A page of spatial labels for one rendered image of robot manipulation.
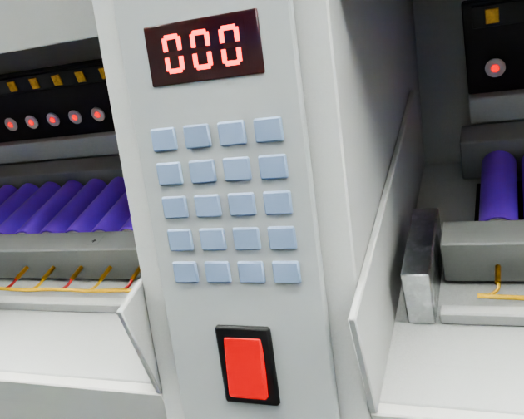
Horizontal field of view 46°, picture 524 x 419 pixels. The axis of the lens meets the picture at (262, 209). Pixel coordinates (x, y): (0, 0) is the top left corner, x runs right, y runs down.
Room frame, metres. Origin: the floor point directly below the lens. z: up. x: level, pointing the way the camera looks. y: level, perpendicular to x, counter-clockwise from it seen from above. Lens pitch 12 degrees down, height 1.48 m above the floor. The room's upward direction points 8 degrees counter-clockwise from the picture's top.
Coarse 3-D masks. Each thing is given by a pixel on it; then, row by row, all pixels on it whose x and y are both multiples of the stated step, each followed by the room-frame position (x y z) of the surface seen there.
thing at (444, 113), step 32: (416, 0) 0.40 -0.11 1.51; (448, 0) 0.39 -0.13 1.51; (416, 32) 0.40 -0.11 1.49; (448, 32) 0.39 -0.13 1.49; (0, 64) 0.53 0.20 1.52; (32, 64) 0.52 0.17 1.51; (448, 64) 0.39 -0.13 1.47; (448, 96) 0.40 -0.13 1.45; (448, 128) 0.40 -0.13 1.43; (448, 160) 0.40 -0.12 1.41
